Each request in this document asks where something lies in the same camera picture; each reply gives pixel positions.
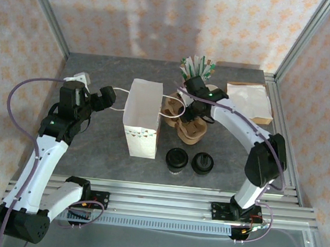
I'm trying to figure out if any long aluminium mounting rail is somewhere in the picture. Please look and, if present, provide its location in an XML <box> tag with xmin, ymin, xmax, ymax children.
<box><xmin>1</xmin><ymin>169</ymin><xmax>321</xmax><ymax>232</ymax></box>

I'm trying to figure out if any purple camera cable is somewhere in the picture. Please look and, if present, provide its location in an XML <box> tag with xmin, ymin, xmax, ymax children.
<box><xmin>0</xmin><ymin>73</ymin><xmax>68</xmax><ymax>247</ymax></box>
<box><xmin>166</xmin><ymin>85</ymin><xmax>296</xmax><ymax>200</ymax></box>

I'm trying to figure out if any white napkin stack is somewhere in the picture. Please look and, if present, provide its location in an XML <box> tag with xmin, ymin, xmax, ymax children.
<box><xmin>223</xmin><ymin>82</ymin><xmax>275</xmax><ymax>120</ymax></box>

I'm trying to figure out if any purple cable loop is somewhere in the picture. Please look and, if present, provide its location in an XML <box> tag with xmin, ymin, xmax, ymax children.
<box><xmin>55</xmin><ymin>197</ymin><xmax>106</xmax><ymax>231</ymax></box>
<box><xmin>233</xmin><ymin>200</ymin><xmax>278</xmax><ymax>247</ymax></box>

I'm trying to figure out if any grey slotted cable duct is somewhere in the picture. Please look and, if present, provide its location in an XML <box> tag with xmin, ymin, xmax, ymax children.
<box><xmin>56</xmin><ymin>208</ymin><xmax>233</xmax><ymax>238</ymax></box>

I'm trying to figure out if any aluminium side rail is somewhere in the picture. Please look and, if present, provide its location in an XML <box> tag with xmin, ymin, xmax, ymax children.
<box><xmin>251</xmin><ymin>71</ymin><xmax>318</xmax><ymax>207</ymax></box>

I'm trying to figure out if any aluminium frame post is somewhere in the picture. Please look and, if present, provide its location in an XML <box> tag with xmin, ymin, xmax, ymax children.
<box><xmin>274</xmin><ymin>0</ymin><xmax>330</xmax><ymax>85</ymax></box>
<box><xmin>16</xmin><ymin>0</ymin><xmax>76</xmax><ymax>60</ymax></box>

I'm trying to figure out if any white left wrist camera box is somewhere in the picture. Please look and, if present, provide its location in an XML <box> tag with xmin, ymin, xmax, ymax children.
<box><xmin>62</xmin><ymin>70</ymin><xmax>91</xmax><ymax>92</ymax></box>

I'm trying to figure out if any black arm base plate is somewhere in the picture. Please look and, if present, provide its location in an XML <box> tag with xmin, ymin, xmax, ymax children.
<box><xmin>86</xmin><ymin>189</ymin><xmax>111</xmax><ymax>211</ymax></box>
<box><xmin>208</xmin><ymin>202</ymin><xmax>262</xmax><ymax>227</ymax></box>

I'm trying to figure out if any black plastic cup lid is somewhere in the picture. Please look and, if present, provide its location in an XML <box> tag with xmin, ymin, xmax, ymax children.
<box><xmin>190</xmin><ymin>156</ymin><xmax>217</xmax><ymax>177</ymax></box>
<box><xmin>164</xmin><ymin>146</ymin><xmax>190</xmax><ymax>172</ymax></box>
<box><xmin>193</xmin><ymin>151</ymin><xmax>215</xmax><ymax>169</ymax></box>

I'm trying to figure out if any stack of napkins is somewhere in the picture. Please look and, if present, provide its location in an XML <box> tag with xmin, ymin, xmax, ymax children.
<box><xmin>223</xmin><ymin>80</ymin><xmax>277</xmax><ymax>126</ymax></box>

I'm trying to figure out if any small wire bundle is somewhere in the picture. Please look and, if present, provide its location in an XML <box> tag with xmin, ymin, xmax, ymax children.
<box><xmin>68</xmin><ymin>197</ymin><xmax>100</xmax><ymax>221</ymax></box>
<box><xmin>240</xmin><ymin>214</ymin><xmax>271</xmax><ymax>236</ymax></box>

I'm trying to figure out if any white paper gift bag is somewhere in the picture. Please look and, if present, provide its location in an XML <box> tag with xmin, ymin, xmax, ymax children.
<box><xmin>108</xmin><ymin>76</ymin><xmax>189</xmax><ymax>162</ymax></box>

